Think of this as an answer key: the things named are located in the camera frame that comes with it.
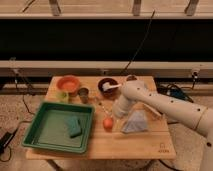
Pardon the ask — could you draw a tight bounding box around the small metal spoon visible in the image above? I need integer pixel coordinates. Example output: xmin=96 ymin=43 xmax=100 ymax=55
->
xmin=98 ymin=102 xmax=112 ymax=117

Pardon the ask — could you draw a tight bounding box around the blue black device with cables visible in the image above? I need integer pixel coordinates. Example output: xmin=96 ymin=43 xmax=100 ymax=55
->
xmin=157 ymin=84 xmax=193 ymax=103

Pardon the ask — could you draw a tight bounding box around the orange apple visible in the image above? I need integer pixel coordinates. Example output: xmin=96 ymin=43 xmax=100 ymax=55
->
xmin=103 ymin=117 xmax=114 ymax=131

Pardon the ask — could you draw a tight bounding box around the dark brown bowl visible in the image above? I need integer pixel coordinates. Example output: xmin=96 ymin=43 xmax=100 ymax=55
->
xmin=98 ymin=78 xmax=118 ymax=98

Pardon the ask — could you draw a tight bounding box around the blue grey cloth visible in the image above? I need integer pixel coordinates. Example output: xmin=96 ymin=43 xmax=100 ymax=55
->
xmin=121 ymin=110 xmax=148 ymax=134

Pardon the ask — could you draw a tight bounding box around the white spoon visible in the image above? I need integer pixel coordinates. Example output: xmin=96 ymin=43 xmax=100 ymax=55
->
xmin=102 ymin=82 xmax=120 ymax=92

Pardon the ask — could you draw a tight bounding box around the green plastic tray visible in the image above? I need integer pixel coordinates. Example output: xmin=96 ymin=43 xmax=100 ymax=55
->
xmin=22 ymin=102 xmax=94 ymax=154

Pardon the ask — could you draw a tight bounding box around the black hanging cable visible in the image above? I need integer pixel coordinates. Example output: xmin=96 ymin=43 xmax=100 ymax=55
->
xmin=120 ymin=9 xmax=157 ymax=76

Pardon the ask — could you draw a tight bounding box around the black white brush block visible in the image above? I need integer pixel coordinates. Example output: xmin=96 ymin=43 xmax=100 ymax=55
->
xmin=143 ymin=103 xmax=162 ymax=118

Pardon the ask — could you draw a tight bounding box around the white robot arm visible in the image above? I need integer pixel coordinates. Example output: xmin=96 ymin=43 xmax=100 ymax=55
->
xmin=112 ymin=80 xmax=213 ymax=171

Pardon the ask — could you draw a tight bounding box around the green sponge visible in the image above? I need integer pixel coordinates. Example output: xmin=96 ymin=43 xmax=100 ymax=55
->
xmin=66 ymin=116 xmax=82 ymax=138

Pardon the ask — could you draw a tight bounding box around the small brown cup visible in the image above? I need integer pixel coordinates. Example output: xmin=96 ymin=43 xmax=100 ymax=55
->
xmin=126 ymin=75 xmax=137 ymax=81

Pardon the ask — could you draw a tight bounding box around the small grey metal cup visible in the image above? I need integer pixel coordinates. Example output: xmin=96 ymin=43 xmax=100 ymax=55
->
xmin=78 ymin=88 xmax=89 ymax=104

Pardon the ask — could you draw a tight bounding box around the orange bowl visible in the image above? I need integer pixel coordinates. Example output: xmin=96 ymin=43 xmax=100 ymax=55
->
xmin=56 ymin=76 xmax=80 ymax=93

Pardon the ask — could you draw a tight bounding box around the light green cup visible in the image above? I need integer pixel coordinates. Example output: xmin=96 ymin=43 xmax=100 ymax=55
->
xmin=56 ymin=91 xmax=69 ymax=103

